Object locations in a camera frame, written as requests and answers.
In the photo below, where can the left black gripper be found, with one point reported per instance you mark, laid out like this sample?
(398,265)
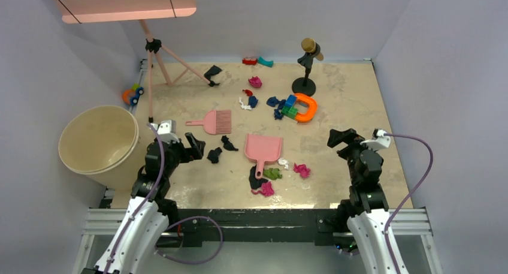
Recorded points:
(187,153)

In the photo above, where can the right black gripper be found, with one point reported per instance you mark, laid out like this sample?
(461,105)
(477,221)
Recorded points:
(336,136)

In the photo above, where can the pink hand brush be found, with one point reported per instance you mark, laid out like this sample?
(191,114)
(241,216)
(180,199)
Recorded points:
(214,122)

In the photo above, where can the small white paper scrap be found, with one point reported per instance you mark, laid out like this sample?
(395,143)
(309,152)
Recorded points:
(284,163)

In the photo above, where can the pink dustpan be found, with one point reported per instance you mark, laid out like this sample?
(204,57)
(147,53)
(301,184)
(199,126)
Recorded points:
(262,150)

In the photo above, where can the green paper scrap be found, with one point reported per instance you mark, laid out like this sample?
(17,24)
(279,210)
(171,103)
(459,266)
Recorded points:
(272,173)

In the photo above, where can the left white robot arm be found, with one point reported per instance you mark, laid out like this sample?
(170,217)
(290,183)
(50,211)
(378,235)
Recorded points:
(149,212)

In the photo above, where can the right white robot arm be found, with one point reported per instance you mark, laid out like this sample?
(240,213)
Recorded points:
(366,212)

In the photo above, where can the orange horseshoe toy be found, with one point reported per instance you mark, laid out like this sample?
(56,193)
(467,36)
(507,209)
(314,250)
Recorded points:
(306,108)

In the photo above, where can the green toy brick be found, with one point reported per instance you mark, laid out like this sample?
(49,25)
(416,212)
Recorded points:
(290,112)

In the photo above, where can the blue toy brick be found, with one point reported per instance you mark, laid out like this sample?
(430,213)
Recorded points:
(290,101)

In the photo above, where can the black stand gold microphone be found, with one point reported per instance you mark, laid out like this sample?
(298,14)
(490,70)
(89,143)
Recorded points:
(312,51)

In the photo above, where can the orange blue toy car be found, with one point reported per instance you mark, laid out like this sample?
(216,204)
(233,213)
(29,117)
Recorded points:
(131,96)

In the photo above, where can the beige round bucket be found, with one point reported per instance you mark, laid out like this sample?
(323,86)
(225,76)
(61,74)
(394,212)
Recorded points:
(105,144)

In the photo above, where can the teal curved toy piece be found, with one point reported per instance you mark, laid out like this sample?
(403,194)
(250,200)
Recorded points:
(265,62)

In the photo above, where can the red toy block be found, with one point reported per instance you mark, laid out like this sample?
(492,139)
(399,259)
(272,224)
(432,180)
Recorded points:
(250,60)

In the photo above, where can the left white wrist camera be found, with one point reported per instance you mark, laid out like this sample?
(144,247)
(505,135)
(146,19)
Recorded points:
(166,130)

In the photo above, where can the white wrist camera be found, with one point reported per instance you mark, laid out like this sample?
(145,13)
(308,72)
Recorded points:
(166,130)
(380,140)

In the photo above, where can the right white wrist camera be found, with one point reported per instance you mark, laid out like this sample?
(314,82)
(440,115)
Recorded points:
(380,140)

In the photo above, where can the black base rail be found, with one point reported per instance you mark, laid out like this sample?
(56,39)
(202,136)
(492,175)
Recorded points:
(322,227)

